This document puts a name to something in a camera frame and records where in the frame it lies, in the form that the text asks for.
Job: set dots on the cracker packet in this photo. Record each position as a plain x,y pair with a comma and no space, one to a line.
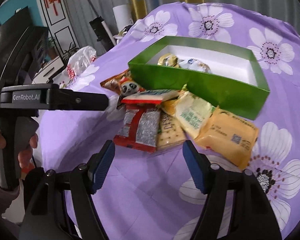
170,133

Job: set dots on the white tv cabinet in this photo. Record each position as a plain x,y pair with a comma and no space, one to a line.
46,73

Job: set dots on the orange yellow snack packet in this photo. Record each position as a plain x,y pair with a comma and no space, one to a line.
229,135

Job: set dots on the potted plant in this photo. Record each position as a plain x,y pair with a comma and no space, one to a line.
51,48

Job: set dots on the red grey snack packet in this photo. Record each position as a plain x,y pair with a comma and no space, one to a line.
140,128

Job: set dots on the green white snack packet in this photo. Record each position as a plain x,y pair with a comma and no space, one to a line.
191,111

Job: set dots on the white plastic bag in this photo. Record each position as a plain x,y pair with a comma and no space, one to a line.
77,61

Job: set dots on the green cardboard box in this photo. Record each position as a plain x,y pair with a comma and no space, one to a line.
236,81

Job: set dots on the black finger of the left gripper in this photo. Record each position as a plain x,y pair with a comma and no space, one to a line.
90,101

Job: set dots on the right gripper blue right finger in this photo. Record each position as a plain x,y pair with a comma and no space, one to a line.
198,166

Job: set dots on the cream red-edged snack packet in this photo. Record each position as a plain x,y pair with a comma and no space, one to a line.
154,97

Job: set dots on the white cylinder bin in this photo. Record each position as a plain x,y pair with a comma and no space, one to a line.
123,17

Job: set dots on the purple floral tablecloth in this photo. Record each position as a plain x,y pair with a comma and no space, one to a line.
152,196

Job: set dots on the white blue snack packet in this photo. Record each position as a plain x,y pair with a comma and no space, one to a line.
195,65

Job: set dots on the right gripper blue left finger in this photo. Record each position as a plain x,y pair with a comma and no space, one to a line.
100,164

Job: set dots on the gold foil snack packet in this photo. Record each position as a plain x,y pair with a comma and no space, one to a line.
168,60

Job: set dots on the orange panda snack packet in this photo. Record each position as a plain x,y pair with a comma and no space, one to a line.
122,84

